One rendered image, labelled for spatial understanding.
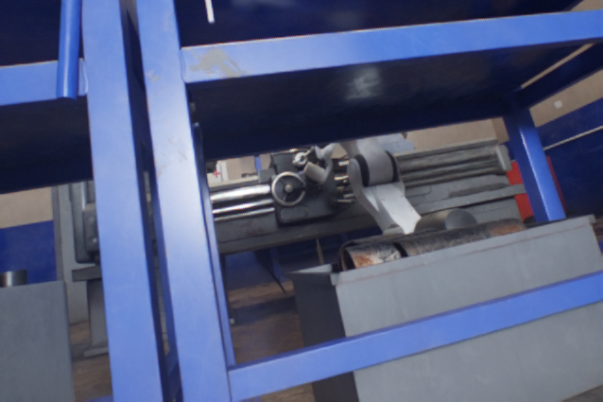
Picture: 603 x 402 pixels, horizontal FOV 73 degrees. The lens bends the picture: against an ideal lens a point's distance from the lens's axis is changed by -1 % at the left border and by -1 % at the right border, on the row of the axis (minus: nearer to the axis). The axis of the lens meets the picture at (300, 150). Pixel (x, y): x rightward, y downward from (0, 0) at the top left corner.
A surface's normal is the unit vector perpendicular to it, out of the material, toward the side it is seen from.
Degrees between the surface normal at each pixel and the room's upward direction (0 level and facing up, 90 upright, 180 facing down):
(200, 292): 90
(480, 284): 90
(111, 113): 90
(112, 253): 90
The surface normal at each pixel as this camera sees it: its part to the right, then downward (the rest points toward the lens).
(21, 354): 0.98, -0.20
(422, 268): 0.21, -0.27
